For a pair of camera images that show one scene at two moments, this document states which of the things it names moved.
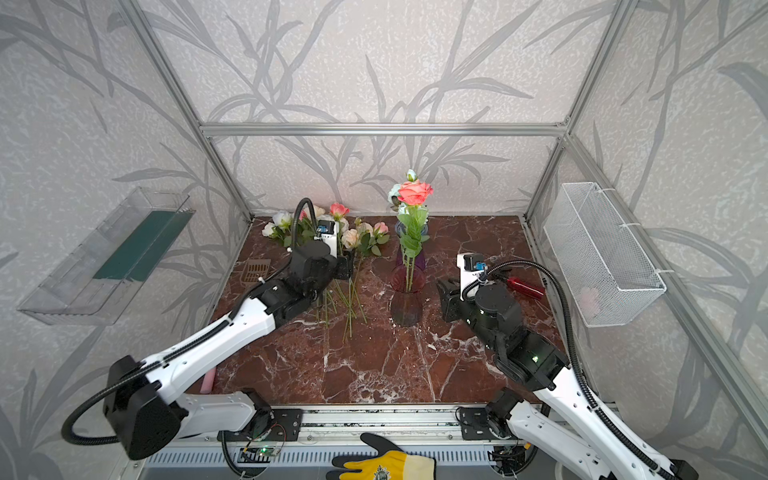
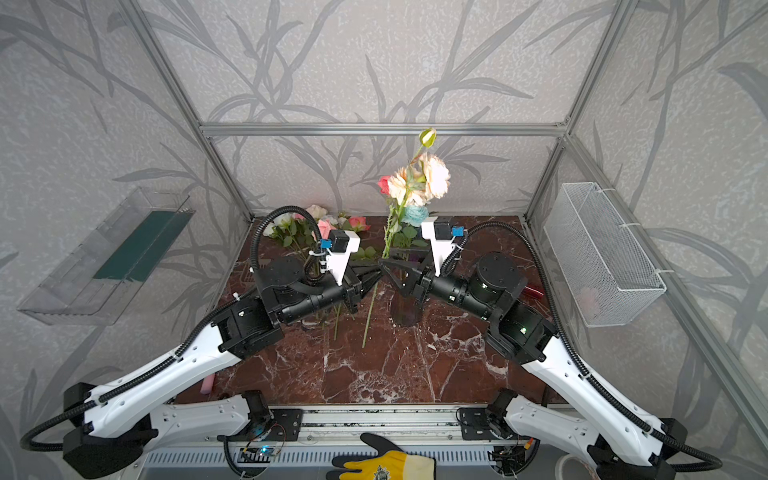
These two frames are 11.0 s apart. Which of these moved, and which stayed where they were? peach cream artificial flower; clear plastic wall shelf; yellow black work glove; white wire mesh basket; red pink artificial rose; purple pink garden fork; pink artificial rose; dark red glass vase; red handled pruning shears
Moved: red pink artificial rose; peach cream artificial flower; pink artificial rose
Stayed: red handled pruning shears; yellow black work glove; purple pink garden fork; clear plastic wall shelf; white wire mesh basket; dark red glass vase
